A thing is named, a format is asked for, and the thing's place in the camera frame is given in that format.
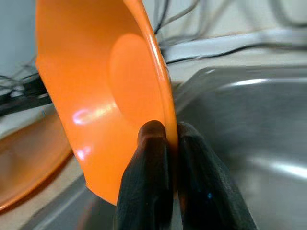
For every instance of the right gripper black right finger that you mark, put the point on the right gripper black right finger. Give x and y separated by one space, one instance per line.
206 191

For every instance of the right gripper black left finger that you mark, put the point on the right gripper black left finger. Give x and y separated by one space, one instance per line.
144 187

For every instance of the orange plastic plate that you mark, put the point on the orange plastic plate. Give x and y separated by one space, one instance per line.
28 167

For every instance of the orange plastic bowl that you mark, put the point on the orange plastic bowl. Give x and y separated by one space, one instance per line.
96 72

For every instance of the stainless steel sink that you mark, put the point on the stainless steel sink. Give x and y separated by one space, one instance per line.
251 131

